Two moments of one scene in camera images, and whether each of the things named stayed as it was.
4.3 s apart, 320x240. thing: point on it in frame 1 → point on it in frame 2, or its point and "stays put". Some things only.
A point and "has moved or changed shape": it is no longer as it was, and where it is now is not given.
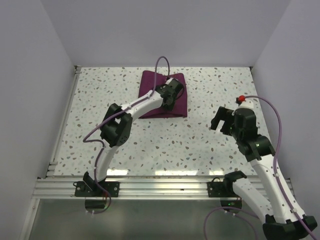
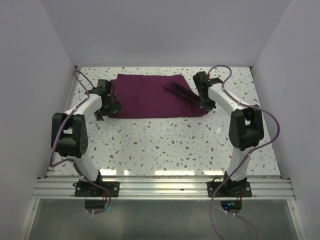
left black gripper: (169, 107) → (115, 107)
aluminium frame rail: (141, 187) stays put
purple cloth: (149, 82) has moved or changed shape
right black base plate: (221, 189) stays put
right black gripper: (220, 115) → (207, 106)
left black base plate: (81, 190) stays put
